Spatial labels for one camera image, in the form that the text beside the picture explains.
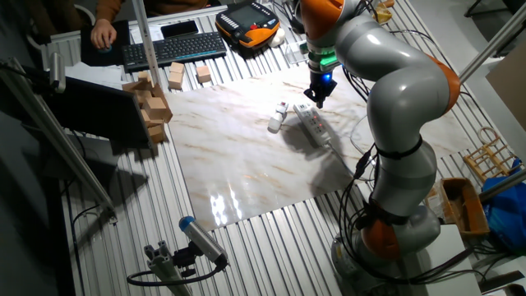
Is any black camera cable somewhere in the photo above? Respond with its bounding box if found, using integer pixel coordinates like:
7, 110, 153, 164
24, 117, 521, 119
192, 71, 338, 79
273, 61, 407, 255
126, 262, 227, 288

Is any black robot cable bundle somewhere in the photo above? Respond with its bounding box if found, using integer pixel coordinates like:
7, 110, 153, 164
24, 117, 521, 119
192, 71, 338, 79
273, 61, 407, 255
336, 0, 494, 287

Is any white round toy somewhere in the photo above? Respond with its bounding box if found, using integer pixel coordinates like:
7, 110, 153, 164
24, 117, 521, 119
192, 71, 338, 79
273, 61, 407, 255
267, 27, 287, 49

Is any white paper sheet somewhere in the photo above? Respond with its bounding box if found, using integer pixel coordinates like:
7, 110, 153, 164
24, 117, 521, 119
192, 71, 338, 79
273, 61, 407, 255
130, 25, 165, 44

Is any blue bag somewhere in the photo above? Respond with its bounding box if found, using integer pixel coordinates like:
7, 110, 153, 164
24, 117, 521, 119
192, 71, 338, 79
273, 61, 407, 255
481, 158, 526, 252

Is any grey camera with blue cap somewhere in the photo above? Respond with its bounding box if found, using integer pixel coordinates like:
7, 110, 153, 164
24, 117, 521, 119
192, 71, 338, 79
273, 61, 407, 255
178, 215, 229, 266

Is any white power strip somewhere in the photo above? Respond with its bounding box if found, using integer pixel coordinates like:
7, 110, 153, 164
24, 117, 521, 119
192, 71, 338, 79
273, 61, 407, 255
292, 102, 332, 147

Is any person's hand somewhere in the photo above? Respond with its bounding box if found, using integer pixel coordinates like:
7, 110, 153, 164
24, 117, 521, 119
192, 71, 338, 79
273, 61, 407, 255
90, 18, 118, 51

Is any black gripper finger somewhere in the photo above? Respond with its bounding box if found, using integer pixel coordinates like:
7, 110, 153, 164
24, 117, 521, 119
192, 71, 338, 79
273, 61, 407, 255
303, 86, 322, 109
318, 90, 335, 109

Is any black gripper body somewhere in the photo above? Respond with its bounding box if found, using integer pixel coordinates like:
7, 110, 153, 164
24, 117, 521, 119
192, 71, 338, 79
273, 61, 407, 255
308, 72, 338, 95

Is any black monitor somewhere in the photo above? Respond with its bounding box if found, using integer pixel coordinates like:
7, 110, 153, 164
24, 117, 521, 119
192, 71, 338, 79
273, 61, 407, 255
43, 76, 155, 151

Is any white paper stack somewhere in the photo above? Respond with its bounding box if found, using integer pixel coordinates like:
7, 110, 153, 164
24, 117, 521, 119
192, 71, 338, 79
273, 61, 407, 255
64, 61, 124, 90

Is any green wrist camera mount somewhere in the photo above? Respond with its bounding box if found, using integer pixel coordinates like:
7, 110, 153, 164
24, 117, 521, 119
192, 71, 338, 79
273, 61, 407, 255
306, 44, 342, 74

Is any person's torso brown sweater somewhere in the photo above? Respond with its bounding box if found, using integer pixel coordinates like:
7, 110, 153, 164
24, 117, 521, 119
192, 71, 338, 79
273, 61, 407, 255
143, 0, 210, 16

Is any long aluminium frame beam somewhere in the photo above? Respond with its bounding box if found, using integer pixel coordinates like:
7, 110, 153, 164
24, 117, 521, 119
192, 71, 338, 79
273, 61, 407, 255
0, 57, 118, 225

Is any aluminium frame bar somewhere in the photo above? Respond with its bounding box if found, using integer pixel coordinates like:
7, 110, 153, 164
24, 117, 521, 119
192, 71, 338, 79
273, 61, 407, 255
459, 2, 526, 83
478, 168, 526, 203

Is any clear plastic box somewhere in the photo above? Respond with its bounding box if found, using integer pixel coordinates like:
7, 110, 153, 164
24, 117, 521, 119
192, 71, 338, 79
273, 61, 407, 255
284, 39, 309, 66

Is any black camera clamp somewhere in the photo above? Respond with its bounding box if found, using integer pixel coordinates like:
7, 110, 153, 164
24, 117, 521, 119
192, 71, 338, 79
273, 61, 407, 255
172, 242, 199, 279

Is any brown cardboard sheet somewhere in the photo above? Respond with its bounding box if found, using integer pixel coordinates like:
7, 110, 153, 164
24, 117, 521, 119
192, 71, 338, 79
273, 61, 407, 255
485, 40, 526, 132

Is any wooden rack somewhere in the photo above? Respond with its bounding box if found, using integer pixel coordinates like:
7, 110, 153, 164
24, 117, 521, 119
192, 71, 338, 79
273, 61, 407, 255
463, 126, 523, 184

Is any brown tray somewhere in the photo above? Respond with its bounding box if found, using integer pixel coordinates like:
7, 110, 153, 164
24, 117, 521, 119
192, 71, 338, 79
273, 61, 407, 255
425, 177, 491, 236

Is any marble pattern mat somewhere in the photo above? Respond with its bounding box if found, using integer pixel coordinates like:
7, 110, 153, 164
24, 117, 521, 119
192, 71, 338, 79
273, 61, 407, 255
164, 63, 473, 232

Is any black mouse pad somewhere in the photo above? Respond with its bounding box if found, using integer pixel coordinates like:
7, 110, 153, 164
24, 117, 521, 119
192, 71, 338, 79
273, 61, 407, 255
80, 20, 132, 67

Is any black smartphone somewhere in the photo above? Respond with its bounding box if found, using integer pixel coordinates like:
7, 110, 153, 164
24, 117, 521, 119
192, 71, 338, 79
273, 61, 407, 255
160, 20, 200, 39

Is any orange black teach pendant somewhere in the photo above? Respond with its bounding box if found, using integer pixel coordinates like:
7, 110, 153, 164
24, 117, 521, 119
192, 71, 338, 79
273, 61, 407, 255
215, 1, 281, 50

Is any short aluminium profile stub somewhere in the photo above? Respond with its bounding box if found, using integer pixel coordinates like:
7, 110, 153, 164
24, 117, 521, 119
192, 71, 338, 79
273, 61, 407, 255
143, 240, 194, 296

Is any grey camera on frame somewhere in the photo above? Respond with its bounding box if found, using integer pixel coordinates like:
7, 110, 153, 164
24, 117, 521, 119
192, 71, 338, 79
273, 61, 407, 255
48, 51, 67, 95

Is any forearm in brown sleeve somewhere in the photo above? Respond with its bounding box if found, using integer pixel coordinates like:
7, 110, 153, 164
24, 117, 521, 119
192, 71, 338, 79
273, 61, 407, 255
95, 0, 124, 24

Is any black keyboard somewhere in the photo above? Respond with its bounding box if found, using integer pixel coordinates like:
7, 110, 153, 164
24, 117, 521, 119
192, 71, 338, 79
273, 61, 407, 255
122, 31, 228, 73

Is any small white plug adapter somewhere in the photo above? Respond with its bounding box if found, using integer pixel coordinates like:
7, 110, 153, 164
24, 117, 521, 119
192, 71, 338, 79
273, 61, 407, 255
267, 100, 290, 133

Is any thin aluminium post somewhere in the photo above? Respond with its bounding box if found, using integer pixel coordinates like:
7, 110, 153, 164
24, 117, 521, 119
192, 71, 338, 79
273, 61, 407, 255
131, 0, 162, 87

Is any yellow toy food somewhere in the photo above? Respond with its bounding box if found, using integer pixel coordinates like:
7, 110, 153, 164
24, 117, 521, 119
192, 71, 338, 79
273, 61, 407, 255
371, 0, 395, 25

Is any white power strip cable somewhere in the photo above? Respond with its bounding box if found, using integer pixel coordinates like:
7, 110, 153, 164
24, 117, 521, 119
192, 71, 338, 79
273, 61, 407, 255
326, 114, 377, 182

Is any large black spool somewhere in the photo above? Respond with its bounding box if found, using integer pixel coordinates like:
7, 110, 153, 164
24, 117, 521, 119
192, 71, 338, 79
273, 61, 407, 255
287, 0, 307, 35

